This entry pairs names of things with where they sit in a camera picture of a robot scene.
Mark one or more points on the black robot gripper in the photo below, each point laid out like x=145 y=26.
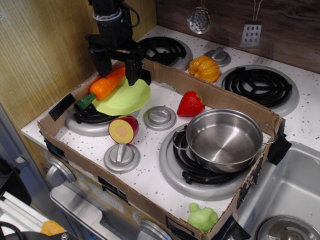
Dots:
x=115 y=41

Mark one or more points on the orange toy carrot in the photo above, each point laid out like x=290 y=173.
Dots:
x=102 y=87

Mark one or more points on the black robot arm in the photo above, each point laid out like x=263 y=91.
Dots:
x=117 y=4

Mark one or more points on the light green plastic plate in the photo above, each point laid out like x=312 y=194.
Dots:
x=124 y=99

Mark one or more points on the front left black burner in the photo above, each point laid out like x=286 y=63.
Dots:
x=89 y=122

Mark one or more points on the halved red toy fruit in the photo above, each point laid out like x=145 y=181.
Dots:
x=124 y=129

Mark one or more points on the silver stove knob middle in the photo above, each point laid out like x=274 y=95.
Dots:
x=159 y=118

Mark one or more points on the silver stove knob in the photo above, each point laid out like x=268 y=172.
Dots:
x=221 y=57
x=159 y=118
x=121 y=158

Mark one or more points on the red toy strawberry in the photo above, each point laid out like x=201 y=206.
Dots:
x=190 y=105

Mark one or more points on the orange toy pumpkin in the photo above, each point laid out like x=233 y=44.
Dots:
x=205 y=68

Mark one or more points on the brown cardboard fence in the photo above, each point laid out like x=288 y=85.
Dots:
x=144 y=189

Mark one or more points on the silver stove knob front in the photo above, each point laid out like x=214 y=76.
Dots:
x=121 y=158

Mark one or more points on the hanging metal strainer ladle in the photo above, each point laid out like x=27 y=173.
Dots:
x=200 y=19

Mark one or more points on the silver stove knob back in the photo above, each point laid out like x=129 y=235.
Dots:
x=221 y=57

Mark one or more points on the silver oven dial left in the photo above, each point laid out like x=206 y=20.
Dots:
x=58 y=173

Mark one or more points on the silver oven dial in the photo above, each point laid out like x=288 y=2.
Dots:
x=151 y=231
x=58 y=173

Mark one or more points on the front right black burner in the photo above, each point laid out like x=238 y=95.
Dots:
x=180 y=169

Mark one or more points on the stainless steel pot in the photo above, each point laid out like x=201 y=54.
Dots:
x=225 y=140

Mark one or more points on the hanging metal slotted spatula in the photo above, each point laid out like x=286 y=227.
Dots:
x=252 y=28

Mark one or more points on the back right black burner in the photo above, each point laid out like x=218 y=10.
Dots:
x=264 y=85

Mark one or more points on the black device left edge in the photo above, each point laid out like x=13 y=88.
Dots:
x=11 y=182

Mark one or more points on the silver oven dial right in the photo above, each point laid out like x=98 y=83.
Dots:
x=151 y=231

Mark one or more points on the green toy lettuce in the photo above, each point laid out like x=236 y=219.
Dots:
x=202 y=219

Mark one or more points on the orange object bottom left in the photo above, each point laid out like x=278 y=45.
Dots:
x=51 y=228

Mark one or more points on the stainless steel sink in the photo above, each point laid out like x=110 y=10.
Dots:
x=292 y=187

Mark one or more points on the silver sink drain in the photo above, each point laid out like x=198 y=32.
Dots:
x=286 y=227

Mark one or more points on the silver oven door handle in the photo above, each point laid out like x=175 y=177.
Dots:
x=93 y=216

